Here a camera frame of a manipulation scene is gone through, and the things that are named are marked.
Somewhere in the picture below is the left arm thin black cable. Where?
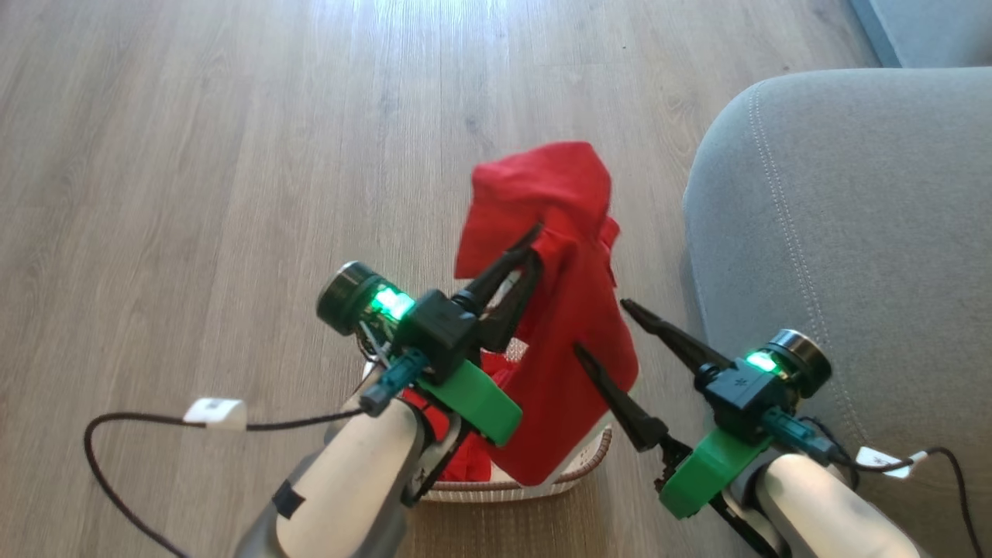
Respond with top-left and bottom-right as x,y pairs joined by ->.
84,407 -> 369,558

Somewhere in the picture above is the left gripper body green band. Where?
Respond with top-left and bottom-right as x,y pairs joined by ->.
316,261 -> 524,448

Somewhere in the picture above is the left arm teal cable connector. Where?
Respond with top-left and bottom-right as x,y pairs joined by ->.
360,349 -> 429,417

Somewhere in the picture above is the white woven laundry basket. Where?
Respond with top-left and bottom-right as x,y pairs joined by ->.
360,341 -> 615,505

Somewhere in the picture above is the grey fabric sofa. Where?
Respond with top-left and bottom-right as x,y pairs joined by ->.
682,68 -> 992,558

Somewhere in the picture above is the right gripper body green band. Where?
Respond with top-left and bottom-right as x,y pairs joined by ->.
659,329 -> 832,520

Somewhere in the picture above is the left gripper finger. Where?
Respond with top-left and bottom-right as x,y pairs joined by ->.
452,223 -> 542,311
477,252 -> 543,353

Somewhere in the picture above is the right arm teal cable connector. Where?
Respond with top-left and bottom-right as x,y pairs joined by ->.
763,408 -> 842,466

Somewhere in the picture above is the blue-grey sofa section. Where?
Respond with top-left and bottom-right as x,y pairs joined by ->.
849,0 -> 992,69

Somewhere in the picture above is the cable white label tag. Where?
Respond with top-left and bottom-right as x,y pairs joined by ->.
184,398 -> 247,431
856,447 -> 928,475

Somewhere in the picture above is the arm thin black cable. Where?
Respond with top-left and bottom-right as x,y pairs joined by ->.
84,407 -> 369,558
802,418 -> 985,558

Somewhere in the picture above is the right cable white label tag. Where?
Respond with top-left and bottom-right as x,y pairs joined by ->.
856,447 -> 928,475

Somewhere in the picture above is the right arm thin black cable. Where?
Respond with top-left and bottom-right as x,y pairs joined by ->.
802,418 -> 985,558

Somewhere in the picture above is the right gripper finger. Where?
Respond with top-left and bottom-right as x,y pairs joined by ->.
573,345 -> 672,453
620,301 -> 733,381

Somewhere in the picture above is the left cable white label tag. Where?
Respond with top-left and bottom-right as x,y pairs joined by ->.
184,398 -> 247,431

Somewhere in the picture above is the arm teal cable connector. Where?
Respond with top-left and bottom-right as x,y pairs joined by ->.
360,349 -> 429,417
763,408 -> 842,466

